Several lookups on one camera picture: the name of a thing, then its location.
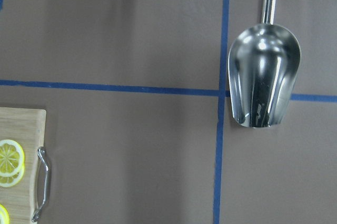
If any upper lemon slice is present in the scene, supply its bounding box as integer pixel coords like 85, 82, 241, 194
1, 139, 25, 177

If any steel scoop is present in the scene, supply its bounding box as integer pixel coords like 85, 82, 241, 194
227, 0, 301, 128

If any lower stacked lemon slice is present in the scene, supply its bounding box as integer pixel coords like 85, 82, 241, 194
0, 165, 25, 188

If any bamboo cutting board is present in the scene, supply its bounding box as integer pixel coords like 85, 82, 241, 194
0, 107, 51, 224

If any single lemon slice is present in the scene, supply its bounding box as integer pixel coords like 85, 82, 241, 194
0, 205, 10, 224

